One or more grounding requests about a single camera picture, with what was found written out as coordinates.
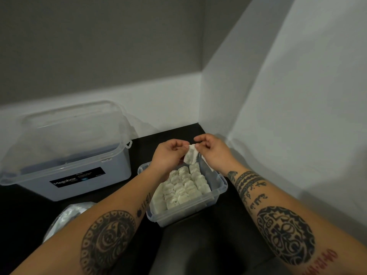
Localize person's right hand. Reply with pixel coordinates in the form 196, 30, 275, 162
193, 133, 247, 176

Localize person's left hand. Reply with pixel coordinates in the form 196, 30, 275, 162
149, 139, 191, 181

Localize white tea bag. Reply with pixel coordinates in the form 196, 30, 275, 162
183, 144, 200, 166

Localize small clear plastic bin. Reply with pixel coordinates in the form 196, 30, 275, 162
137, 157, 229, 228

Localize rows of white tea bags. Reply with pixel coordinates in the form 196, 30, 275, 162
150, 164, 214, 215

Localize clear plastic bag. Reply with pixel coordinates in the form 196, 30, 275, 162
43, 202, 97, 243

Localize person's left forearm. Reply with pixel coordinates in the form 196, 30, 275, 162
11, 166, 167, 275

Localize person's right forearm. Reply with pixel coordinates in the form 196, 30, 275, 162
226, 168, 367, 275

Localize clear storage box lid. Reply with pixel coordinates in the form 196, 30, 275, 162
0, 100, 133, 181

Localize large clear storage box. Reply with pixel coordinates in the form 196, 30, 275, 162
0, 140, 133, 202

